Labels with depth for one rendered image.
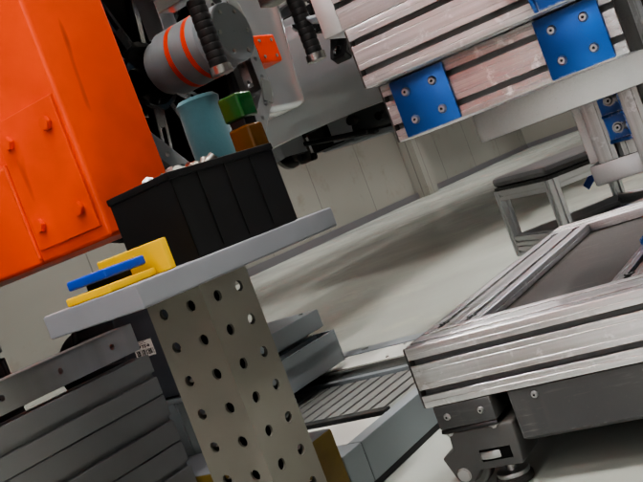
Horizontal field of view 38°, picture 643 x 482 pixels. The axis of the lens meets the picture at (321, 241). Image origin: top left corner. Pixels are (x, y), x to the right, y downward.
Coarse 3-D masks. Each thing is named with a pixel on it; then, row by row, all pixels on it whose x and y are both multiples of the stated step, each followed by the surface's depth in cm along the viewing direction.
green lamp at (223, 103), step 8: (232, 96) 141; (240, 96) 142; (248, 96) 143; (224, 104) 142; (232, 104) 142; (240, 104) 141; (248, 104) 143; (224, 112) 143; (232, 112) 142; (240, 112) 141; (248, 112) 142; (256, 112) 144; (232, 120) 142
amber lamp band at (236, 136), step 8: (240, 128) 142; (248, 128) 141; (256, 128) 143; (232, 136) 143; (240, 136) 142; (248, 136) 141; (256, 136) 142; (264, 136) 144; (240, 144) 142; (248, 144) 142; (256, 144) 142
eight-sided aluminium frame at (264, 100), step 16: (208, 0) 221; (224, 0) 219; (240, 64) 226; (256, 64) 223; (240, 80) 224; (256, 80) 222; (256, 96) 221; (272, 96) 224; (160, 144) 189; (176, 160) 191
